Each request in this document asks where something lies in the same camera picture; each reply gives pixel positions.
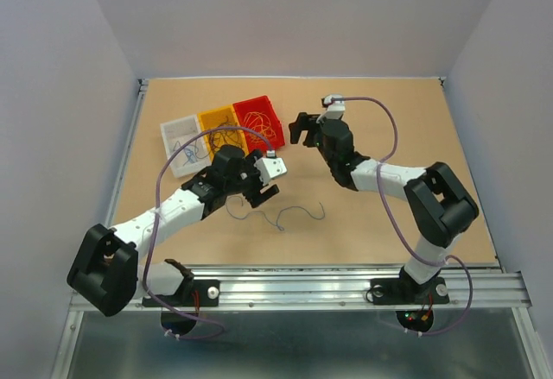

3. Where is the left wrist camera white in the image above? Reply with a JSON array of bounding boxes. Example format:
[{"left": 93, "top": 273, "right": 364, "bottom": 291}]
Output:
[{"left": 254, "top": 150, "right": 288, "bottom": 186}]

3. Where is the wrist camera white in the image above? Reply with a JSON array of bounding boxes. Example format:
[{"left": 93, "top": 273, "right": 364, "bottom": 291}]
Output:
[
  {"left": 254, "top": 150, "right": 288, "bottom": 186},
  {"left": 316, "top": 94, "right": 346, "bottom": 123}
]

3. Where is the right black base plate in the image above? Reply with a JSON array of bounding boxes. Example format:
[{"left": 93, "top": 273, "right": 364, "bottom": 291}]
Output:
[{"left": 365, "top": 277, "right": 450, "bottom": 306}]

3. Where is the dark purple thin wire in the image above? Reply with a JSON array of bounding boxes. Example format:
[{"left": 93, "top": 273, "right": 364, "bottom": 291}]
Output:
[{"left": 207, "top": 115, "right": 245, "bottom": 155}]

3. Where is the aluminium rail frame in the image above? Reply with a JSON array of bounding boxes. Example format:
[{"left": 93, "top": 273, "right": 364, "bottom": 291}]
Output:
[{"left": 54, "top": 78, "right": 552, "bottom": 378}]

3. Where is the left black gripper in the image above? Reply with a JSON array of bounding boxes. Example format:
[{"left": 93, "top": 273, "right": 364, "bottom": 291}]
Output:
[{"left": 224, "top": 149, "right": 277, "bottom": 208}]

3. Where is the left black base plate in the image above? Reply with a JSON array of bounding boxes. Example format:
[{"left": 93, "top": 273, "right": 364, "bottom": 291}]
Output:
[{"left": 149, "top": 278, "right": 220, "bottom": 308}]

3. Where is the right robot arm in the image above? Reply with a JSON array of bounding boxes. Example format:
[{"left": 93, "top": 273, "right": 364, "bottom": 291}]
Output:
[{"left": 289, "top": 112, "right": 480, "bottom": 305}]

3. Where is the red plastic bin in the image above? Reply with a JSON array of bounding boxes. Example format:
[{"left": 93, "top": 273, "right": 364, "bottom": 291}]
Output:
[{"left": 232, "top": 95, "right": 285, "bottom": 149}]

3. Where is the white plastic bin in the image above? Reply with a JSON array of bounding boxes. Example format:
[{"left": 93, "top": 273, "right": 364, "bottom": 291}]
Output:
[{"left": 160, "top": 115, "right": 211, "bottom": 178}]

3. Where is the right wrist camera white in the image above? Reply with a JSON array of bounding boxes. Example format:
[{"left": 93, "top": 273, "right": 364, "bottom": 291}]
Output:
[{"left": 316, "top": 94, "right": 346, "bottom": 123}]

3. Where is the yellow plastic bin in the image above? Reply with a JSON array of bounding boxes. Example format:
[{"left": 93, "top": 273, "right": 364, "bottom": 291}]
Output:
[{"left": 198, "top": 105, "right": 249, "bottom": 160}]

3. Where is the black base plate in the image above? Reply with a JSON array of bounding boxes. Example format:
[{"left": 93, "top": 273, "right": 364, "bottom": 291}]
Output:
[
  {"left": 365, "top": 277, "right": 450, "bottom": 306},
  {"left": 149, "top": 278, "right": 220, "bottom": 308}
]

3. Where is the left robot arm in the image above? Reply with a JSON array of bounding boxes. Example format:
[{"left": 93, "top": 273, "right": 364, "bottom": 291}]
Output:
[{"left": 67, "top": 145, "right": 287, "bottom": 317}]

